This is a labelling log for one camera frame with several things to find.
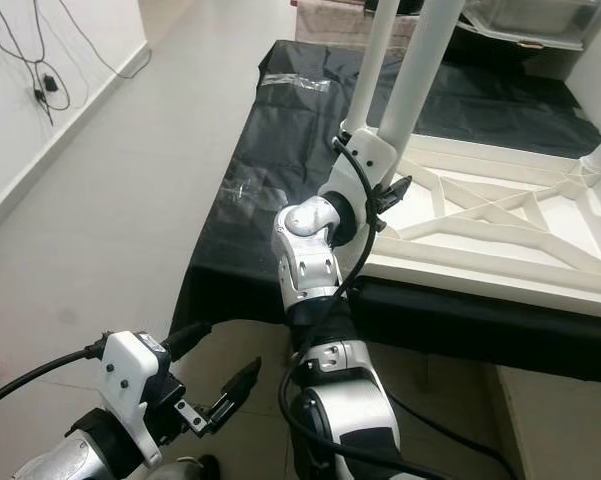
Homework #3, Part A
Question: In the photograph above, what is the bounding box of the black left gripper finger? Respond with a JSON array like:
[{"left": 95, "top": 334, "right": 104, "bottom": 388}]
[
  {"left": 162, "top": 322, "right": 213, "bottom": 359},
  {"left": 212, "top": 357, "right": 263, "bottom": 433}
]

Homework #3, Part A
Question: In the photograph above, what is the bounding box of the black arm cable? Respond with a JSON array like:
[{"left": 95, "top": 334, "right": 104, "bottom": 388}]
[
  {"left": 278, "top": 135, "right": 521, "bottom": 480},
  {"left": 0, "top": 340, "right": 111, "bottom": 416}
]

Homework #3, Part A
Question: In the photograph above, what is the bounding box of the clear plastic bag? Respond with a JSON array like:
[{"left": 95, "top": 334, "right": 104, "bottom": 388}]
[{"left": 260, "top": 73, "right": 331, "bottom": 93}]

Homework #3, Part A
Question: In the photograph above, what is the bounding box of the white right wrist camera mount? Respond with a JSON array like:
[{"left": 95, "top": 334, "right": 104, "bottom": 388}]
[{"left": 320, "top": 128, "right": 401, "bottom": 216}]

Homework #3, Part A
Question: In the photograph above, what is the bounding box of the dark robot left foot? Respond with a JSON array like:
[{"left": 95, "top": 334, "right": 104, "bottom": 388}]
[{"left": 170, "top": 455, "right": 223, "bottom": 480}]

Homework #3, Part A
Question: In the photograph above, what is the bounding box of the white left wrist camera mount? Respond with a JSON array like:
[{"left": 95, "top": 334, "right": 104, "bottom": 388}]
[{"left": 98, "top": 330, "right": 173, "bottom": 451}]

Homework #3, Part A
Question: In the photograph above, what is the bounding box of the clear plastic storage container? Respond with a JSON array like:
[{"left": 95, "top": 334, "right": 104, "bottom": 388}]
[{"left": 460, "top": 0, "right": 601, "bottom": 46}]

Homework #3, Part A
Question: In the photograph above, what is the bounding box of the clear tape patch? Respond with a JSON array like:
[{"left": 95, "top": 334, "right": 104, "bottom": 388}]
[{"left": 225, "top": 165, "right": 291, "bottom": 216}]

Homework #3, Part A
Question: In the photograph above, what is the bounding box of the black round basin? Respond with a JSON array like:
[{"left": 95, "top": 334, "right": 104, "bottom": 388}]
[{"left": 440, "top": 20, "right": 586, "bottom": 63}]

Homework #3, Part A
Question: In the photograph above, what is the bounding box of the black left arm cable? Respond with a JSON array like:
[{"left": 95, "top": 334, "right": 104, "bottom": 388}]
[{"left": 0, "top": 340, "right": 111, "bottom": 416}]

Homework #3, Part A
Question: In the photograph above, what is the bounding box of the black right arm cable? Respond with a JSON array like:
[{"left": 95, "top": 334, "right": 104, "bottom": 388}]
[{"left": 278, "top": 135, "right": 521, "bottom": 480}]

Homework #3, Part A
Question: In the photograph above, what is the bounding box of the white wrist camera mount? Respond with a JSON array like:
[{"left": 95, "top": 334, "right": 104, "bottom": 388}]
[
  {"left": 320, "top": 128, "right": 401, "bottom": 216},
  {"left": 98, "top": 330, "right": 173, "bottom": 451}
]

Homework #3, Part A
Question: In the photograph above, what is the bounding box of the white plastic table top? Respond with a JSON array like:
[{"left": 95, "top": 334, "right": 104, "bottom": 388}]
[{"left": 340, "top": 125, "right": 601, "bottom": 321}]

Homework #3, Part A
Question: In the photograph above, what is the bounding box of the black wall cable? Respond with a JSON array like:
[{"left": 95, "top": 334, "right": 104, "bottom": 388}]
[{"left": 0, "top": 0, "right": 151, "bottom": 126}]

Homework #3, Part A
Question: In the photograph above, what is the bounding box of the black tablecloth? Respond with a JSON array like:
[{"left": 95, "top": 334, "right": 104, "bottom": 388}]
[{"left": 170, "top": 40, "right": 601, "bottom": 386}]

